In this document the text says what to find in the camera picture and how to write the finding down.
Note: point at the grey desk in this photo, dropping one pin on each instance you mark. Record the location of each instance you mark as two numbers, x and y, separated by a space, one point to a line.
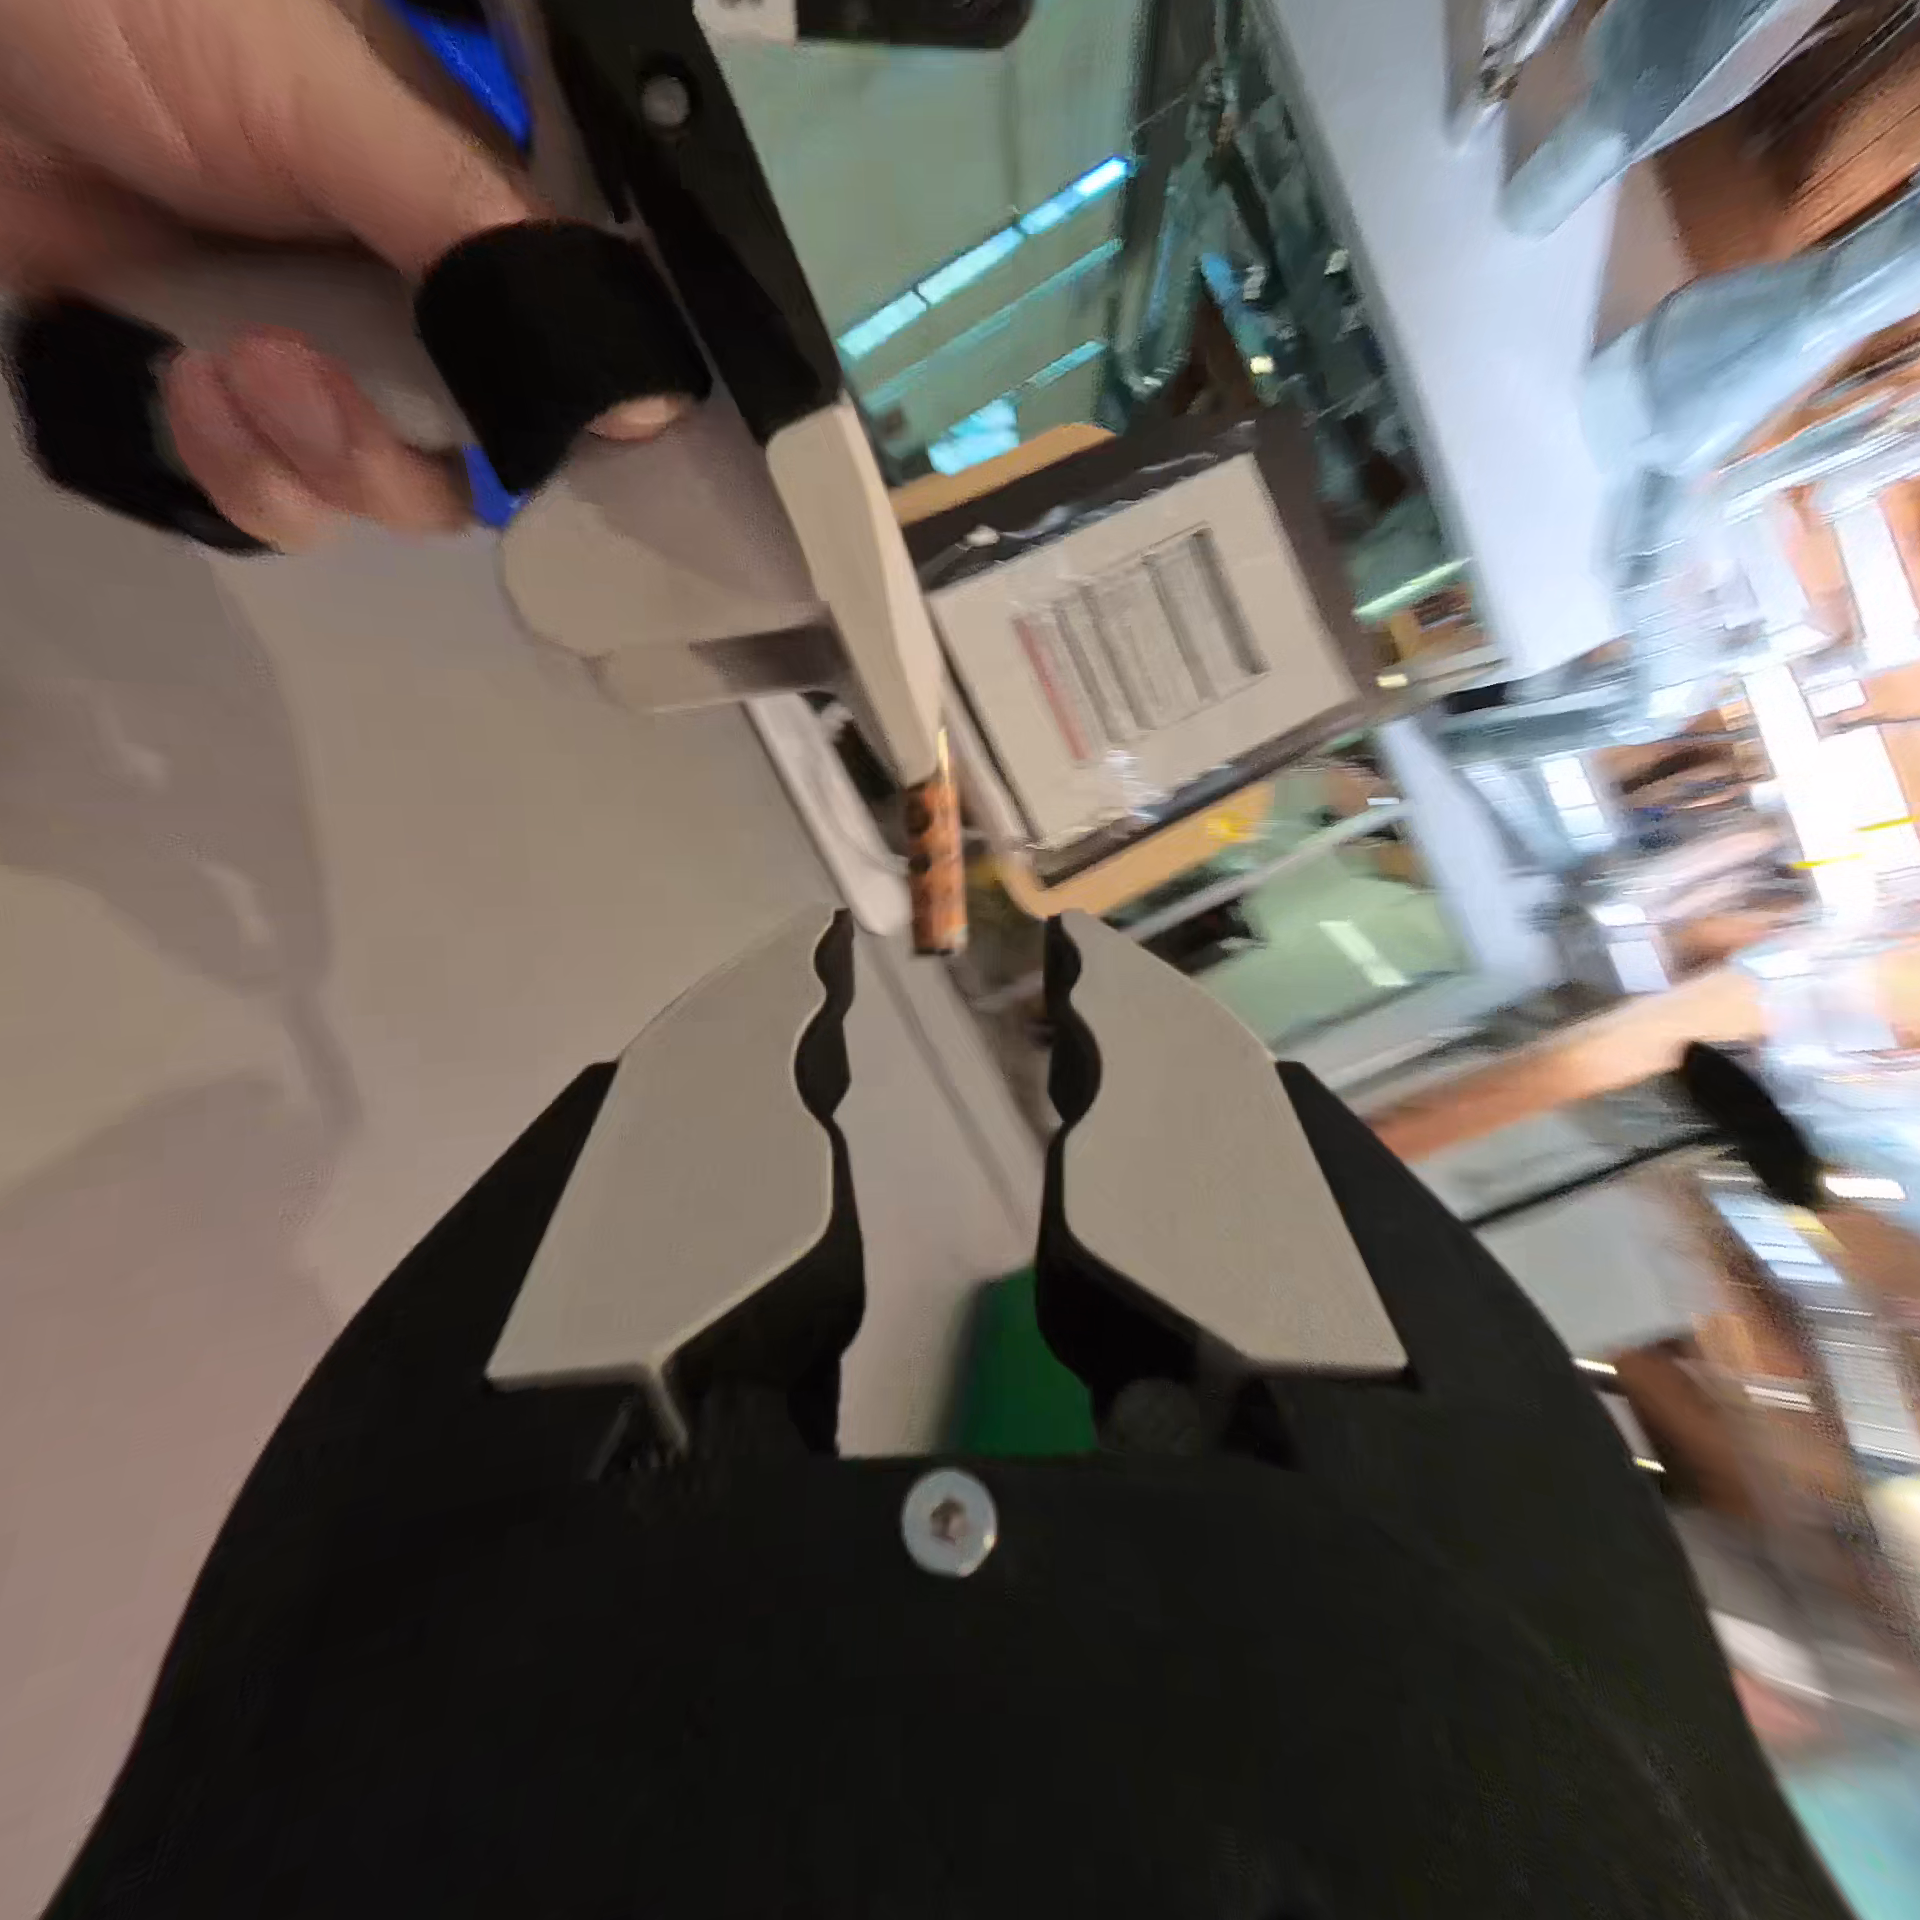
301 931

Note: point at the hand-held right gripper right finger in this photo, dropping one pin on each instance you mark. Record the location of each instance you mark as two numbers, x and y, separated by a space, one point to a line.
1216 1199

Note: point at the green file organizer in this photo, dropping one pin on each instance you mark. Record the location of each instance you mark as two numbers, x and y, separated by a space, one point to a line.
1035 1363

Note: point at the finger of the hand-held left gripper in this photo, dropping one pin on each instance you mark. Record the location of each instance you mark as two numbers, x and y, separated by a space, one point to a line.
865 598
660 569

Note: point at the white board stand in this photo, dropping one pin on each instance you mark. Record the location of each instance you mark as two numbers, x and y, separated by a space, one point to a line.
817 780

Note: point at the instruction sheet board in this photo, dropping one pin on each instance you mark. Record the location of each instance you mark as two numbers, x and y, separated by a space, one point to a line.
1141 660

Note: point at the brown speckled small cylinder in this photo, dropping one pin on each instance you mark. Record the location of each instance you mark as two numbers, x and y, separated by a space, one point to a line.
936 872

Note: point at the silver air duct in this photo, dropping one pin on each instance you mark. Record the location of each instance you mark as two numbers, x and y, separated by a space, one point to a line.
1696 105

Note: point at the person's left hand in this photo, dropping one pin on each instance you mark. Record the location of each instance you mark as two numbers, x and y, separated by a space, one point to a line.
226 135

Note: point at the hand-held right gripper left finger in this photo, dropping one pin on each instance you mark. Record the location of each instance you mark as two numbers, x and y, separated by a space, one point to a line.
706 1184

